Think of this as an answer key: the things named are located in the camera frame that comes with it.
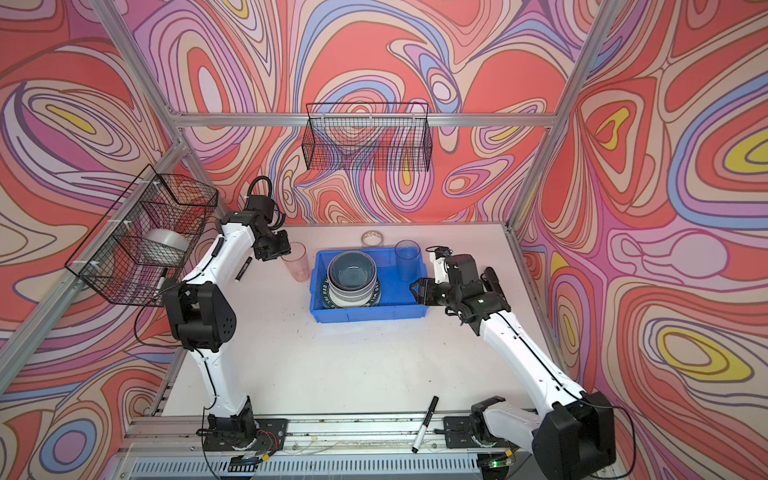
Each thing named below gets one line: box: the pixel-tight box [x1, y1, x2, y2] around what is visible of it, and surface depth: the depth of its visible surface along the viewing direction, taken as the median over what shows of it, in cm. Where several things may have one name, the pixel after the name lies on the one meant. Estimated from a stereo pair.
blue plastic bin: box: [309, 247, 429, 323], surface depth 95 cm
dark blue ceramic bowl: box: [327, 250, 377, 292], surface depth 95 cm
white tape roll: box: [138, 228, 189, 266], surface depth 74 cm
